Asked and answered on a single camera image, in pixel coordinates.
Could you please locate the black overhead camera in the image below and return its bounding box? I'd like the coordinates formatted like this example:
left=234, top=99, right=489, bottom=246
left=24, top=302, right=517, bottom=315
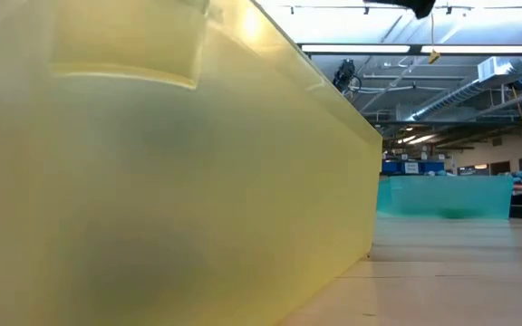
left=332, top=58, right=363, bottom=95

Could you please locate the white rectangular air duct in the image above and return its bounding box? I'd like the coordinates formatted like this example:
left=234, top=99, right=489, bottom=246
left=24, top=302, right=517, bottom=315
left=477, top=55, right=522, bottom=85

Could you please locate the blue cabinet with white sign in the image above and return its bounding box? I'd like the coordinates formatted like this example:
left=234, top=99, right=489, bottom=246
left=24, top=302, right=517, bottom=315
left=382, top=158, right=447, bottom=177

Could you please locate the teal translucent plastic bin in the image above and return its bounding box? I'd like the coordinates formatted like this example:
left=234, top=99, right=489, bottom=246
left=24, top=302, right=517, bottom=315
left=376, top=175, right=515, bottom=221

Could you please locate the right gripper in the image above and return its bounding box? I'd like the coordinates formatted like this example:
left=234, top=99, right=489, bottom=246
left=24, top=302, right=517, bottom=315
left=362, top=0, right=438, bottom=20

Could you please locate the yellow translucent plastic bin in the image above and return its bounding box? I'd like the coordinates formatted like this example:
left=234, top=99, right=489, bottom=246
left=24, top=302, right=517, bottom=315
left=0, top=0, right=383, bottom=326

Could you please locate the silver flexible ventilation duct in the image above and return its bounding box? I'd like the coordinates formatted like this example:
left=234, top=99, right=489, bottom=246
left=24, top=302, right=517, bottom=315
left=408, top=77, right=491, bottom=122

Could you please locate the yellow hanging cord with tag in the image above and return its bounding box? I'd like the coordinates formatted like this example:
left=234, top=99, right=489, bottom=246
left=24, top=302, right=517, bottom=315
left=427, top=12, right=442, bottom=65

